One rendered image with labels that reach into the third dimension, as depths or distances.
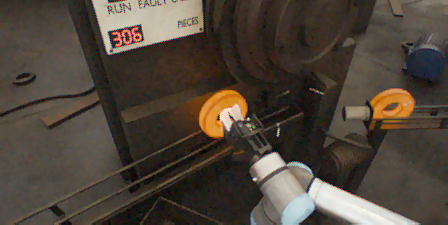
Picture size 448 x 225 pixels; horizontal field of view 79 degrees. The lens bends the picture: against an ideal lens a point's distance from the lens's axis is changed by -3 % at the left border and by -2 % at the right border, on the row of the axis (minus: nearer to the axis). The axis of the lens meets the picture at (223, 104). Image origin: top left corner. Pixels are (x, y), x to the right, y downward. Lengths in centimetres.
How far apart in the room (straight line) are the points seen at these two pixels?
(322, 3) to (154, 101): 52
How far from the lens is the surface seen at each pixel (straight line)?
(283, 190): 69
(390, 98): 120
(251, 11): 66
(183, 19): 76
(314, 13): 69
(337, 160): 122
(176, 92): 87
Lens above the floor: 138
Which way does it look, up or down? 39 degrees down
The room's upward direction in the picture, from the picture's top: straight up
